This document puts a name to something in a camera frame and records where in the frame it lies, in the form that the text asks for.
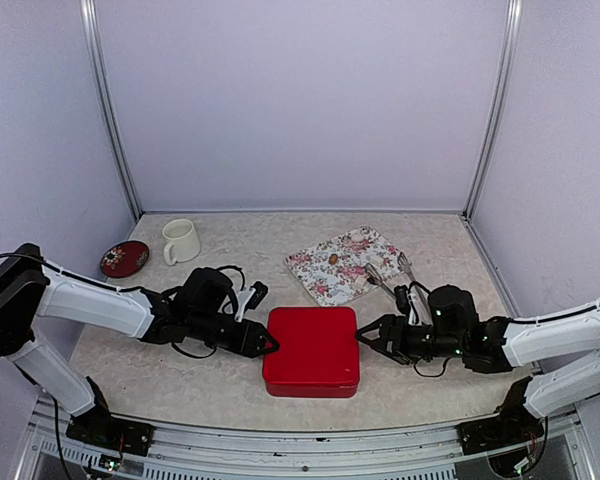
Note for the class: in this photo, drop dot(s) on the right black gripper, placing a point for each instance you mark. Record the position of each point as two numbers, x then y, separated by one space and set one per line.
399 338

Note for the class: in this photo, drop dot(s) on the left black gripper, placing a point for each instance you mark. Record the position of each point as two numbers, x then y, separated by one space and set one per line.
247 343

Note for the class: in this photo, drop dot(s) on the red tin lid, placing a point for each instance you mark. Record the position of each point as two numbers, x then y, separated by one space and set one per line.
318 355

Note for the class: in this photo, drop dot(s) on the steel serving tongs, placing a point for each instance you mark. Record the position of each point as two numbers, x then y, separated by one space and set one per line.
405 275

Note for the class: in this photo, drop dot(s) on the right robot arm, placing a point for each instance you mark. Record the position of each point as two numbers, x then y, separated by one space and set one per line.
500 345

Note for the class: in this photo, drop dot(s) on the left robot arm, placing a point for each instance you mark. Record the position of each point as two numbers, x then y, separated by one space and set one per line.
206 307

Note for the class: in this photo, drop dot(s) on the floral tray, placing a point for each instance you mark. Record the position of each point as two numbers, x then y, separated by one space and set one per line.
336 285

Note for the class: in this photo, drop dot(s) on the cream ribbed mug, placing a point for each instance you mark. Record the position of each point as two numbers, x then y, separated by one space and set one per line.
182 242

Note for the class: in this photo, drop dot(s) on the dark red patterned coaster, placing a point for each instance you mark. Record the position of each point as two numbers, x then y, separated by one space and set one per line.
124 259

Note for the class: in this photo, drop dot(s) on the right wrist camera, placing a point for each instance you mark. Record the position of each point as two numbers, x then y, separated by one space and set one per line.
405 304

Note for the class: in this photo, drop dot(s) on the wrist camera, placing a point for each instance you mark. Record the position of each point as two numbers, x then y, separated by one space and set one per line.
249 299
405 304

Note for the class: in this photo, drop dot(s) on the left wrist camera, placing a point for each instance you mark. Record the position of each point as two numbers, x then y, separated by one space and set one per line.
249 299

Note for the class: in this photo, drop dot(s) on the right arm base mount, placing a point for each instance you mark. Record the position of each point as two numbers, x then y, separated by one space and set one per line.
494 433

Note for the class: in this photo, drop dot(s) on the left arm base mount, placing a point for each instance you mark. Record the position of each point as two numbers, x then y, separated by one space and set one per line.
123 436

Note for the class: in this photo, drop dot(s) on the front aluminium rail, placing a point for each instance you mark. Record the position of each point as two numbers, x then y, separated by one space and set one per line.
179 451

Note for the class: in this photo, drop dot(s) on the right aluminium frame post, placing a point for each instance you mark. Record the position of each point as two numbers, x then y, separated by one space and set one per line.
498 103

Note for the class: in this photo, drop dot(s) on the aluminium frame post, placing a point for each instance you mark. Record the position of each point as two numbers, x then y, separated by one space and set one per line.
498 103
97 62

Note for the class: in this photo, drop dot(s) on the left aluminium frame post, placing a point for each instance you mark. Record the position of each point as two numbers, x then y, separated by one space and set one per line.
97 62

